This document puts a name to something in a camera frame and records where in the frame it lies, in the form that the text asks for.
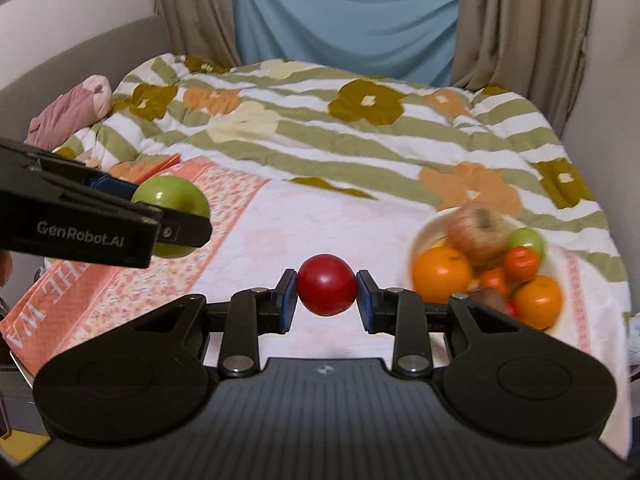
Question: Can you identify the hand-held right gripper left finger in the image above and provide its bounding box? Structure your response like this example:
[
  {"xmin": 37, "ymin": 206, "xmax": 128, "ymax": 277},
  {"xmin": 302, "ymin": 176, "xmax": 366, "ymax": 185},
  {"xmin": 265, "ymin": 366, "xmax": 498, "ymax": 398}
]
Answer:
[{"xmin": 127, "ymin": 269, "xmax": 299, "ymax": 379}]

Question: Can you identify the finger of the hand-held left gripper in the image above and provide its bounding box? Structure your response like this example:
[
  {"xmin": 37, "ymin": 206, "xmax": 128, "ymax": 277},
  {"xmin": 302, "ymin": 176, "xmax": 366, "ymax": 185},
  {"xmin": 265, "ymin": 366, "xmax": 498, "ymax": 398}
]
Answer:
[
  {"xmin": 156, "ymin": 209, "xmax": 213, "ymax": 250},
  {"xmin": 31, "ymin": 156, "xmax": 139, "ymax": 203}
]

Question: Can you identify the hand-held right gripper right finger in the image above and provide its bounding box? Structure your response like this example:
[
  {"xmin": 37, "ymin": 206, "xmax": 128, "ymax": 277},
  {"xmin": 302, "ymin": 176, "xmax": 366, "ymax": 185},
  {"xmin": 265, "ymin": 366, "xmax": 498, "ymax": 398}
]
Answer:
[{"xmin": 356, "ymin": 270, "xmax": 523, "ymax": 378}]

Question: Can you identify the large green apple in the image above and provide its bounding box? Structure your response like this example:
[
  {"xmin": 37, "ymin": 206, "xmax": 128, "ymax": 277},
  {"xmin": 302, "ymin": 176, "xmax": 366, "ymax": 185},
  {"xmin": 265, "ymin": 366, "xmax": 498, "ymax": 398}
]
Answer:
[{"xmin": 131, "ymin": 176, "xmax": 211, "ymax": 259}]

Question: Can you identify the large orange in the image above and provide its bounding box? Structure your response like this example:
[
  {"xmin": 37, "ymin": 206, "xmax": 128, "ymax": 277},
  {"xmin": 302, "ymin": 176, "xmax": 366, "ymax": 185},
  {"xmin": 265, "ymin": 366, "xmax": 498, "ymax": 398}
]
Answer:
[
  {"xmin": 514, "ymin": 275, "xmax": 563, "ymax": 331},
  {"xmin": 412, "ymin": 246, "xmax": 474, "ymax": 305}
]

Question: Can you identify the brown kiwi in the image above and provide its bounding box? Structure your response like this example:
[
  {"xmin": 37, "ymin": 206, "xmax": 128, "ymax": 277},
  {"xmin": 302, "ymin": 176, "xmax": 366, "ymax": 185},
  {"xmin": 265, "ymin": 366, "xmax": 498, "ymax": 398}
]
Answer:
[{"xmin": 469, "ymin": 286, "xmax": 510, "ymax": 313}]

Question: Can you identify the small orange tangerine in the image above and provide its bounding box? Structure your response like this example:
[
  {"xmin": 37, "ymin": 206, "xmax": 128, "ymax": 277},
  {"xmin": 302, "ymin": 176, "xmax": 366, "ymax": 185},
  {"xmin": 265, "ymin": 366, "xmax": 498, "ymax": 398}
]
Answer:
[
  {"xmin": 502, "ymin": 246, "xmax": 541, "ymax": 285},
  {"xmin": 477, "ymin": 267, "xmax": 512, "ymax": 301}
]

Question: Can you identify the pink white towel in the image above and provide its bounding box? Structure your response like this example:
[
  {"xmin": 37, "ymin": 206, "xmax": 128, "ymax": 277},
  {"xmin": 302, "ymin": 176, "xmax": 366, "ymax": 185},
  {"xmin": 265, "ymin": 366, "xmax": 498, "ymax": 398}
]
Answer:
[{"xmin": 0, "ymin": 156, "xmax": 631, "ymax": 461}]

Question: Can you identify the pink plush toy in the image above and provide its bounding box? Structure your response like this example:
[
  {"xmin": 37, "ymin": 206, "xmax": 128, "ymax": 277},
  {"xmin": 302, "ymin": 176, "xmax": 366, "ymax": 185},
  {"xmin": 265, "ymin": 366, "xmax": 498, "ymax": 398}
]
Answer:
[{"xmin": 24, "ymin": 75, "xmax": 113, "ymax": 150}]

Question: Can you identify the red yellow apple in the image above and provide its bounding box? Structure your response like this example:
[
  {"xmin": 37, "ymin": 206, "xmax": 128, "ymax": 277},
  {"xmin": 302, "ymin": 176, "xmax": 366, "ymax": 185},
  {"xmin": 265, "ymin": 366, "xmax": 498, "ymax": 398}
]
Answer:
[{"xmin": 446, "ymin": 203, "xmax": 510, "ymax": 266}]

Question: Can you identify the grey bed headboard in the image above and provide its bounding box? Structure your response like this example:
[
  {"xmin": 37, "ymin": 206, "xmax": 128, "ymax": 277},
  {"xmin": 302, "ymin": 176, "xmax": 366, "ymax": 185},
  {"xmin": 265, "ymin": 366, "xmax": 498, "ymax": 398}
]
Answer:
[{"xmin": 0, "ymin": 14, "xmax": 173, "ymax": 111}]

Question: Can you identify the floral striped blanket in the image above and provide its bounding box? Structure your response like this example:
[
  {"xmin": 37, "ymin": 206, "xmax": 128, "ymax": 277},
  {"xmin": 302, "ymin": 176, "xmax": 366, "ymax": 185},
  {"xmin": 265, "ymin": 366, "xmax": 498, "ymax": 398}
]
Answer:
[{"xmin": 52, "ymin": 52, "xmax": 628, "ymax": 291}]

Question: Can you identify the small green apple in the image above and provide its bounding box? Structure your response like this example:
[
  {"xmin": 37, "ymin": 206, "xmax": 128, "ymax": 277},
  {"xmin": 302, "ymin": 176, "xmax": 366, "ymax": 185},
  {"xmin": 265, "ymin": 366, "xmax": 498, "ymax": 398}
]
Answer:
[{"xmin": 507, "ymin": 227, "xmax": 546, "ymax": 261}]

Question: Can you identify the beige curtain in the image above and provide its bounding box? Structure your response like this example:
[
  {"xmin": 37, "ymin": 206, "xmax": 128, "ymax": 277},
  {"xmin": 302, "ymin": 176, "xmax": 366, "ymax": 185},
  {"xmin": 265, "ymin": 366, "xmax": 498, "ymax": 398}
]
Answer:
[
  {"xmin": 450, "ymin": 0, "xmax": 596, "ymax": 136},
  {"xmin": 147, "ymin": 0, "xmax": 243, "ymax": 68}
]

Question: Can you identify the blue cloth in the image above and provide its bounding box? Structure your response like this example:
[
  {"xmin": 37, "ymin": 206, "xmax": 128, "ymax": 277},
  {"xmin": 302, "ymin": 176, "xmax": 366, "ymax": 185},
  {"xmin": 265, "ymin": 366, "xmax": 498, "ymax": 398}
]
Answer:
[{"xmin": 227, "ymin": 0, "xmax": 461, "ymax": 86}]

